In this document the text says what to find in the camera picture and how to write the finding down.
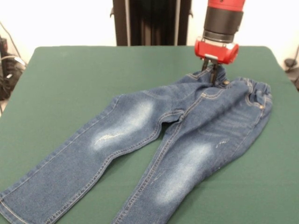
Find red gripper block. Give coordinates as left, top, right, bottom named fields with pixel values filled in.
left=194, top=36, right=240, bottom=84

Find blue denim jeans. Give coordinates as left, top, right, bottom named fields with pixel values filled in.
left=0, top=66, right=274, bottom=224

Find black metal column stand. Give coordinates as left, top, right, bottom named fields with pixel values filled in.
left=109, top=0, right=194, bottom=47

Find dark green table cloth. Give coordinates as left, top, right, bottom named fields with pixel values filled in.
left=0, top=45, right=299, bottom=224

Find black upright power strip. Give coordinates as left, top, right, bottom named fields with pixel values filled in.
left=0, top=37, right=9, bottom=56

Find black cable bundle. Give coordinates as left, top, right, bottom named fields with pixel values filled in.
left=0, top=54, right=27, bottom=101

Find white cable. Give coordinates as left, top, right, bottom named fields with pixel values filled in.
left=0, top=54, right=26, bottom=70

